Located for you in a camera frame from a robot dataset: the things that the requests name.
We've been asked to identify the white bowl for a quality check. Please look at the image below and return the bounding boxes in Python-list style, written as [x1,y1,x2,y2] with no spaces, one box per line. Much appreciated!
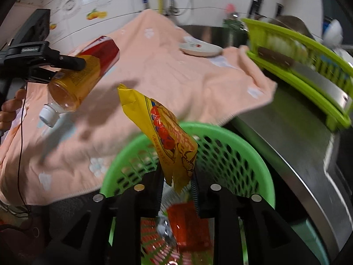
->
[321,18,344,46]

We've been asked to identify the yellow snack packet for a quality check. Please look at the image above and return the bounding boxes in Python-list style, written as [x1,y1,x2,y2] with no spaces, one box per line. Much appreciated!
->
[117,83,198,194]

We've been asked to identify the steel pan lid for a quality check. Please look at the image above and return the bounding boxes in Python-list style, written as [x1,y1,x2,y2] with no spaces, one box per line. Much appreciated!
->
[273,15,315,40]

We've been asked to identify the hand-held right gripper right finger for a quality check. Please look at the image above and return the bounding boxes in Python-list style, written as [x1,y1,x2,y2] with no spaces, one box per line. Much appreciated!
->
[192,171,304,265]

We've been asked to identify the person's left hand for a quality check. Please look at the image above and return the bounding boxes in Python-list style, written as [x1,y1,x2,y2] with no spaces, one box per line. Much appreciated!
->
[0,88,26,130]

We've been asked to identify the green dish rack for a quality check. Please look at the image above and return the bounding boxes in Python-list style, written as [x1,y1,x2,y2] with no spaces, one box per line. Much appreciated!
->
[241,18,353,131]

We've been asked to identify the white ceramic dish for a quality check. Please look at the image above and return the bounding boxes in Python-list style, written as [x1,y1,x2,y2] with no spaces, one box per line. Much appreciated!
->
[179,36,224,58]

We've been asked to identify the dark red cloth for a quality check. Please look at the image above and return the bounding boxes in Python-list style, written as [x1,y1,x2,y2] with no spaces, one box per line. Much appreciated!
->
[0,212,51,265]

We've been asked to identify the amber drink bottle red label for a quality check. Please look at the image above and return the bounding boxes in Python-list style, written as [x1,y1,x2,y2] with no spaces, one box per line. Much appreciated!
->
[39,35,121,128]

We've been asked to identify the round steel tray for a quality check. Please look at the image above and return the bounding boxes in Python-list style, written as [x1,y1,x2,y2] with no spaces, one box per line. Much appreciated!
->
[294,61,350,109]

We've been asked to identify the orange snack packet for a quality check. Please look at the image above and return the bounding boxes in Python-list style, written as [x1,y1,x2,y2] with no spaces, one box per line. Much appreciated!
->
[167,201,213,252]

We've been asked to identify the green utensil holder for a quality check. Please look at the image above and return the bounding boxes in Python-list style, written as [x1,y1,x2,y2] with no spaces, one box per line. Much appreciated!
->
[223,12,247,46]

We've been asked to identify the peach flower towel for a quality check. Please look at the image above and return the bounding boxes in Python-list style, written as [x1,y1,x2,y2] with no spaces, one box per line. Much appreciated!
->
[0,9,278,206]

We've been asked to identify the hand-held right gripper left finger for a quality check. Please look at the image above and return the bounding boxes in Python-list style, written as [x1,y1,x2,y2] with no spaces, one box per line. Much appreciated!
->
[48,168,164,265]

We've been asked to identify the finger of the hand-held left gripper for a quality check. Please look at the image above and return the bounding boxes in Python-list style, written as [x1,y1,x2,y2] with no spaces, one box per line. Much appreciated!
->
[28,70,58,84]
[48,50,86,71]

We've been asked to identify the green plastic basket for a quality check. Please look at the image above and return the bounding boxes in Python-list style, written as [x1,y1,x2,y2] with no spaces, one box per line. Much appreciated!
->
[100,121,276,265]

